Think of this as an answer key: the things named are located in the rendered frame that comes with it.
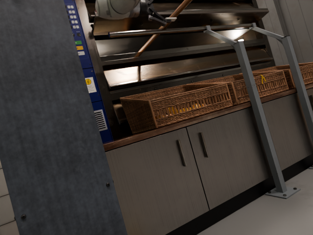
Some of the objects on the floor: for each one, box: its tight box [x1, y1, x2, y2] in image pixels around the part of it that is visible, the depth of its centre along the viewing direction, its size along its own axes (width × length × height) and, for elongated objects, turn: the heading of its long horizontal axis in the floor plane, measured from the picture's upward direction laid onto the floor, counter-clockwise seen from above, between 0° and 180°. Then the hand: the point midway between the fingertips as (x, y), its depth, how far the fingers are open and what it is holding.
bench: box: [102, 83, 313, 235], centre depth 164 cm, size 56×242×58 cm, turn 32°
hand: (170, 7), depth 121 cm, fingers open, 13 cm apart
